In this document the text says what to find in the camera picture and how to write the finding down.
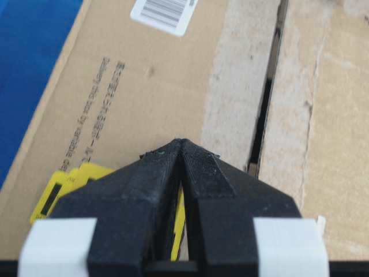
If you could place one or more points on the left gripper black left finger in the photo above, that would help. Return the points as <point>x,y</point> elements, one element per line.
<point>107,227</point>

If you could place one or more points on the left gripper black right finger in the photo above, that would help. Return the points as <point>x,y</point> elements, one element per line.
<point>241,226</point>

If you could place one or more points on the brown cardboard box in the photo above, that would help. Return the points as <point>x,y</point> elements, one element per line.
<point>121,88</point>

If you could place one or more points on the yellow black warning sticker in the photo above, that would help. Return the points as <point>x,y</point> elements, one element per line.
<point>62,183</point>

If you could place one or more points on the white barcode label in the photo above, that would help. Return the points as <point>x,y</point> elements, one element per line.
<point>170,16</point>

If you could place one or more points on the blue table cloth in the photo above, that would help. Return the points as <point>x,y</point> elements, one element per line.
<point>32,36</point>

